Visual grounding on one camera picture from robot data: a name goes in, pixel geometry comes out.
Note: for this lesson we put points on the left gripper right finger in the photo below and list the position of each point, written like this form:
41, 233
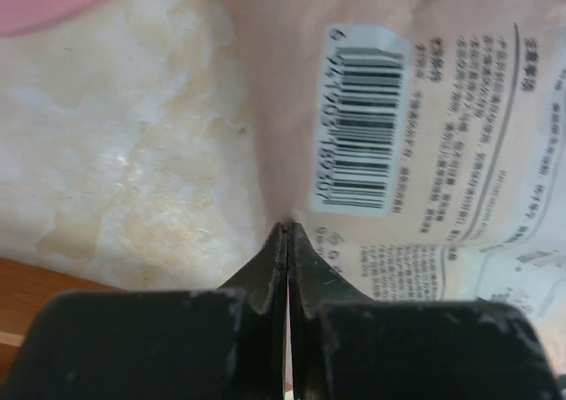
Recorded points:
311, 282

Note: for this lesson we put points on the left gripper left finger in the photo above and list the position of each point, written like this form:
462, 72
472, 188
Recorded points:
260, 358

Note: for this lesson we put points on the beige cat litter bag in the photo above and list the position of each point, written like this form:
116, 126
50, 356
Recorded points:
421, 145

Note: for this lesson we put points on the orange compartment tray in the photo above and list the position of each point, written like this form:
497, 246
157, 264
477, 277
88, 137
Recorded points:
25, 289

